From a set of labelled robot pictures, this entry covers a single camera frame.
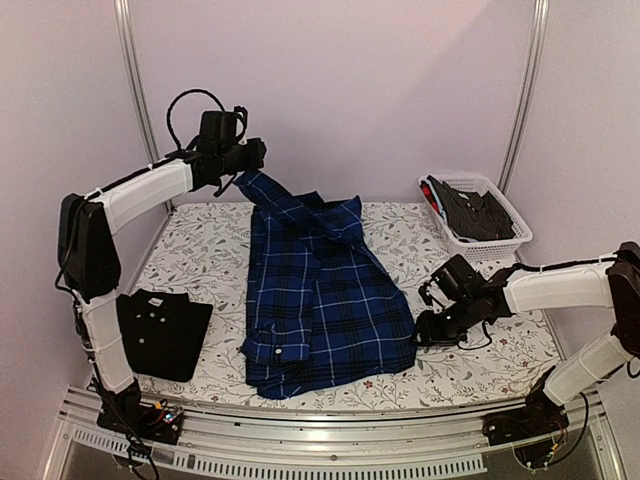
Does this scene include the aluminium front rail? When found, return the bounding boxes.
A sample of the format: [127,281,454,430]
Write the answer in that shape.
[43,387,627,479]

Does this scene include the folded black polo shirt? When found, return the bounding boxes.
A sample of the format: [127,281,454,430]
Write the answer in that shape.
[116,289,213,383]

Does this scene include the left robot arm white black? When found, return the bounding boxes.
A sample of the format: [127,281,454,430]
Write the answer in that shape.
[55,106,266,394]

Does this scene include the right aluminium frame post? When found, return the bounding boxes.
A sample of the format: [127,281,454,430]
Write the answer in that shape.
[498,0,550,194]

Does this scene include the left aluminium frame post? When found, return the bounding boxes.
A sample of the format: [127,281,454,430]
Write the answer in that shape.
[114,0,159,163]

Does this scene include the white plastic laundry basket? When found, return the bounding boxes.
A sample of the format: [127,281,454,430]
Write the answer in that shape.
[417,172,533,262]

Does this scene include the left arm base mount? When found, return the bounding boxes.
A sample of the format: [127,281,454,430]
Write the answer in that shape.
[97,397,184,445]

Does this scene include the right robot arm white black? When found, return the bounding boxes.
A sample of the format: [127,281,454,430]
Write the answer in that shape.
[413,241,639,436]

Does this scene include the dark striped shirt in basket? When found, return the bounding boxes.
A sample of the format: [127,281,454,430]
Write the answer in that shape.
[427,175,516,243]

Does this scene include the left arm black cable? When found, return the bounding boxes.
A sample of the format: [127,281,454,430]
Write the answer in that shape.
[165,88,250,151]

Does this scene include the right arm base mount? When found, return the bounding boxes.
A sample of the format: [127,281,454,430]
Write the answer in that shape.
[482,402,569,470]

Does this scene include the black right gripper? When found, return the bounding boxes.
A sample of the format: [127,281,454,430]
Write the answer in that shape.
[409,296,478,347]

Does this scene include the aluminium frame post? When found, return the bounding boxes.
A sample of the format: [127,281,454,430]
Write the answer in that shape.
[498,0,550,194]
[114,0,159,163]

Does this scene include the blue plaid long sleeve shirt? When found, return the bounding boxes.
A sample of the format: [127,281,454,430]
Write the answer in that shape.
[235,171,417,400]

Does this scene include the floral patterned table mat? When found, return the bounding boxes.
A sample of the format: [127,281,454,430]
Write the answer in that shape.
[127,200,564,412]

